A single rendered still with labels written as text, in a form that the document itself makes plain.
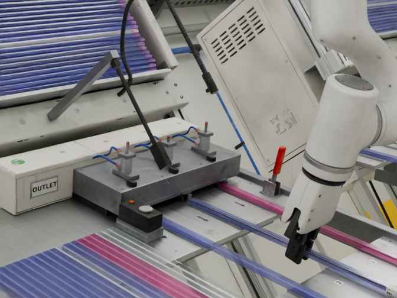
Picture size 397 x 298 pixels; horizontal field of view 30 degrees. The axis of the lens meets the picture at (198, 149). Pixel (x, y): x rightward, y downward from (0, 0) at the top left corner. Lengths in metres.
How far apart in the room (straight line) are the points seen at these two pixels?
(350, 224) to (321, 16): 0.46
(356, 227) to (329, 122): 0.35
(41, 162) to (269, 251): 2.64
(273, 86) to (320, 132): 1.31
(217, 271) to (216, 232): 2.28
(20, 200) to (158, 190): 0.25
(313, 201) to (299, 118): 1.24
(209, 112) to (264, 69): 1.61
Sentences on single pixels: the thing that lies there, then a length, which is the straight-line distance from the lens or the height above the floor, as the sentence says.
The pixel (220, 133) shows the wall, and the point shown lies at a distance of 4.04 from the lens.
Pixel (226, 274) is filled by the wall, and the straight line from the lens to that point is 3.66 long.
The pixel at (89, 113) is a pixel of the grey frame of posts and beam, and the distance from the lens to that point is 1.54.
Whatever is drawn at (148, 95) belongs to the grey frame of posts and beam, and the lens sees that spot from 1.66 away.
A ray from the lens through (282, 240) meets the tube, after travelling 1.32.
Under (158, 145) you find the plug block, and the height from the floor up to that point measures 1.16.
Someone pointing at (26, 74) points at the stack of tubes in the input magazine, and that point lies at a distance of 1.47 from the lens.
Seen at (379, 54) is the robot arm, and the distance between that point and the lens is 1.21.
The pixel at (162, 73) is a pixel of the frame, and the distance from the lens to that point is 1.68.
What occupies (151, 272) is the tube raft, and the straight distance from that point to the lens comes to 1.17.
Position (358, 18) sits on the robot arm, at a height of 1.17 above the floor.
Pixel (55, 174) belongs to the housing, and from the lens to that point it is 1.39.
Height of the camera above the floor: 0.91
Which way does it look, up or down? 10 degrees up
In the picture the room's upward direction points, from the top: 27 degrees counter-clockwise
